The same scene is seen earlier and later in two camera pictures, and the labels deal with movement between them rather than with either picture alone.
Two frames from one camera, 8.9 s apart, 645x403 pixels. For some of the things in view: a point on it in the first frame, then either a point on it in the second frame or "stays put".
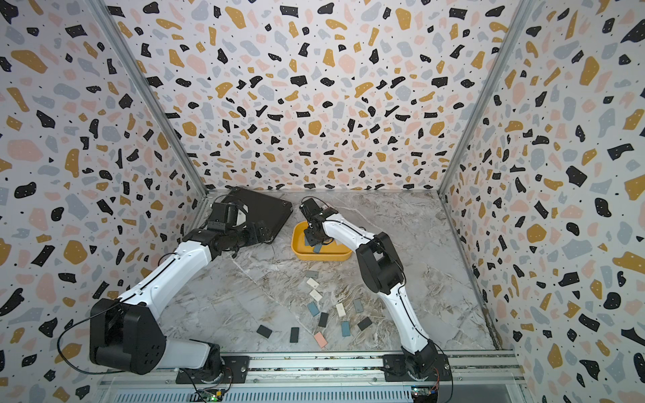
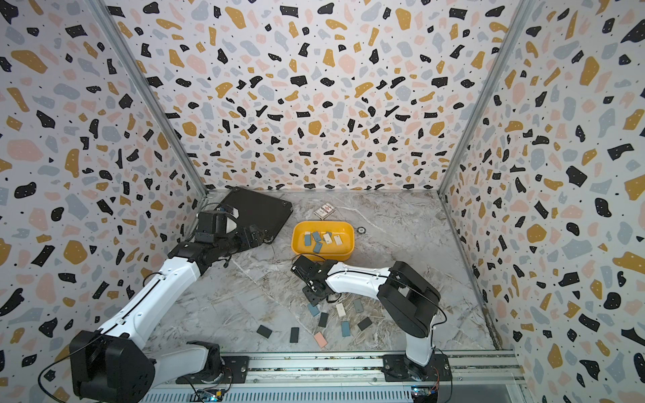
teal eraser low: [313, 308] stays put
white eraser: [341, 310] stays put
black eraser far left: [264, 331] stays put
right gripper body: [310, 237] -> [310, 295]
